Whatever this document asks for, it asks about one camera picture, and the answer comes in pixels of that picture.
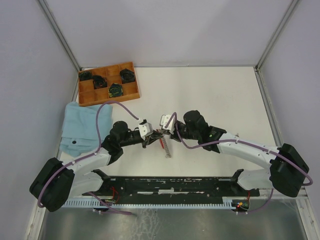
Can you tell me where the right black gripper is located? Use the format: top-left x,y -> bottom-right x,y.
163,120 -> 200,142

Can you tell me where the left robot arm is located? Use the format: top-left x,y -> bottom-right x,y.
29,121 -> 162,212

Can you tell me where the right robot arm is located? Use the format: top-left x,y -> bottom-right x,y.
160,110 -> 313,198

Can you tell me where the black coil with green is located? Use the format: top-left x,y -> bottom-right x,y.
108,83 -> 124,98

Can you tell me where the wooden compartment tray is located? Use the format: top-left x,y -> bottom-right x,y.
78,62 -> 140,107

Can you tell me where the black coil top right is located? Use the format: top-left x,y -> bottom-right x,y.
119,68 -> 136,84

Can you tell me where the light blue cloth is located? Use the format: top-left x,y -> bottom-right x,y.
59,101 -> 113,158

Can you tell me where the black coil top left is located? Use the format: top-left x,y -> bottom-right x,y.
78,70 -> 93,82

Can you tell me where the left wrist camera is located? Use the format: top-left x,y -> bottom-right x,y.
138,119 -> 154,138

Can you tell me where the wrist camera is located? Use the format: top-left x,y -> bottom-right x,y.
159,112 -> 177,134
138,119 -> 154,138

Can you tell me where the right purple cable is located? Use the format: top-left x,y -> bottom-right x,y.
164,111 -> 314,214

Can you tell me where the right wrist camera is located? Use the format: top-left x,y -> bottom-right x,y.
159,112 -> 177,134

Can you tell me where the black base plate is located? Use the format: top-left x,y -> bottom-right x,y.
91,176 -> 260,204

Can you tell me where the slotted cable duct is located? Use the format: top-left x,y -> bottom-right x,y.
62,197 -> 247,210

